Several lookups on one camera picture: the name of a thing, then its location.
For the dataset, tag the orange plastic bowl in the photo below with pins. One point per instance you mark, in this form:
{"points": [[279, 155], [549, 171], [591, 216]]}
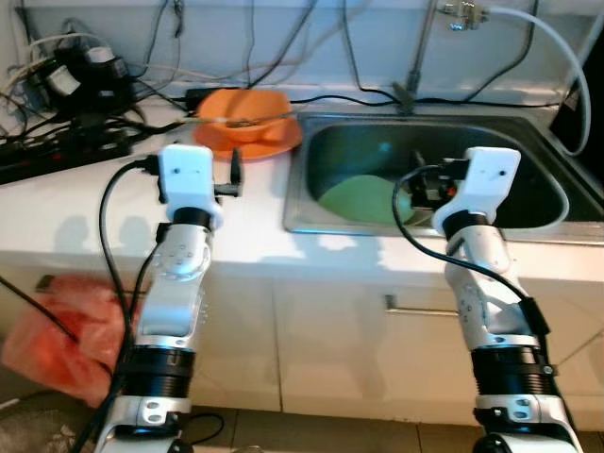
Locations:
{"points": [[236, 102]]}

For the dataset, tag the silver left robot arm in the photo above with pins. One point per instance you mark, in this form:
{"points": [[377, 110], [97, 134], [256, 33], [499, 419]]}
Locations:
{"points": [[175, 283]]}

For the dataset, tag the white kitchen cabinet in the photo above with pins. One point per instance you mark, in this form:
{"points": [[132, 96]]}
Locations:
{"points": [[330, 359]]}

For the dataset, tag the orange plastic plate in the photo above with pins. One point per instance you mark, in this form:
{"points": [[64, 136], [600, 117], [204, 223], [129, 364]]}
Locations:
{"points": [[222, 149]]}

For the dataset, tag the green plate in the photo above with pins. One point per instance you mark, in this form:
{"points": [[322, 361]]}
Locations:
{"points": [[359, 200]]}

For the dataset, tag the black power adapter brick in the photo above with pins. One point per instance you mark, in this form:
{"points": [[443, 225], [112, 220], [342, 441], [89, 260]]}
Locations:
{"points": [[203, 94]]}

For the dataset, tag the stainless steel sink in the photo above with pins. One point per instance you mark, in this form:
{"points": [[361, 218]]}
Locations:
{"points": [[359, 142]]}

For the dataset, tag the metal faucet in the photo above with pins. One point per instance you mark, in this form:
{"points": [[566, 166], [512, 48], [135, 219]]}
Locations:
{"points": [[422, 57]]}

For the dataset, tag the black charger box white labels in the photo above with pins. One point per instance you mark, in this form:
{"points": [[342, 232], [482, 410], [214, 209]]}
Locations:
{"points": [[85, 80]]}

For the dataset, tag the black power strip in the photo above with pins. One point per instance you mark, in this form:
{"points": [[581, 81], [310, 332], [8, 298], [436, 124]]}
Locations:
{"points": [[57, 156]]}

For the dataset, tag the black appliance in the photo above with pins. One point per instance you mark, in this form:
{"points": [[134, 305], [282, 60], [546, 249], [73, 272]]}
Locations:
{"points": [[580, 85]]}

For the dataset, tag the orange plastic bag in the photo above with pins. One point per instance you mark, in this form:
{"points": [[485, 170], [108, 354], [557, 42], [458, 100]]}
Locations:
{"points": [[57, 340]]}

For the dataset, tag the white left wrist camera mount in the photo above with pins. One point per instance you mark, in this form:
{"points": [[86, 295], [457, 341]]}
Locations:
{"points": [[189, 175]]}

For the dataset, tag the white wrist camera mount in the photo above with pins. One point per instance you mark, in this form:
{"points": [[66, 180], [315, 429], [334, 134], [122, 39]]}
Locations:
{"points": [[489, 175], [189, 175]]}

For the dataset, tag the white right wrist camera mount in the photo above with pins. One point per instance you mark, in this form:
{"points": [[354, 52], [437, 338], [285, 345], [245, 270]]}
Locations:
{"points": [[489, 175]]}

